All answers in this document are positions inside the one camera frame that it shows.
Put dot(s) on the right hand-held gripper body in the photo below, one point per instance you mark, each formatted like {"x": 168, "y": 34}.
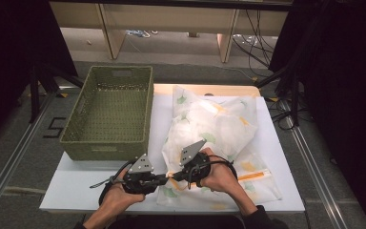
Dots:
{"x": 197, "y": 168}

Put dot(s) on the white garment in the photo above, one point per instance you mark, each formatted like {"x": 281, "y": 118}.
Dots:
{"x": 209, "y": 124}

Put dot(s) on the leaf print mesh laundry bag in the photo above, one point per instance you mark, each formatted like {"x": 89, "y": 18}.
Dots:
{"x": 222, "y": 127}

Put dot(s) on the black metal stand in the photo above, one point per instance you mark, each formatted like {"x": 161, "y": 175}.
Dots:
{"x": 35, "y": 95}
{"x": 295, "y": 95}

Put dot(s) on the person's right hand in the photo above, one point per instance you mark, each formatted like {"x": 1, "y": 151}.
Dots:
{"x": 222, "y": 178}

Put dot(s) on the aluminium floor rail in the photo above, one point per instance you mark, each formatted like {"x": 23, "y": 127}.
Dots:
{"x": 301, "y": 140}
{"x": 12, "y": 159}

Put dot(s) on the beige wooden desk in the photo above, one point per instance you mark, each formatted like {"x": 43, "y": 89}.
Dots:
{"x": 171, "y": 19}

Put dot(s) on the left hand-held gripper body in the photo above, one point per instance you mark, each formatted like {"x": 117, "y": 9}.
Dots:
{"x": 139, "y": 183}

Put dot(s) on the black curtain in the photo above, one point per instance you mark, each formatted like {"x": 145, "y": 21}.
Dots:
{"x": 12, "y": 47}
{"x": 346, "y": 79}

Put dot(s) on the white board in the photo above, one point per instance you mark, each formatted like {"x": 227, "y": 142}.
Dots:
{"x": 92, "y": 187}

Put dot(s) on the person's left hand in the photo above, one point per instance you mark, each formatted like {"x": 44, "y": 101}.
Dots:
{"x": 117, "y": 200}

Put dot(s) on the green woven basket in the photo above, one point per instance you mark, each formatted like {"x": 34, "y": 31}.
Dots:
{"x": 108, "y": 151}

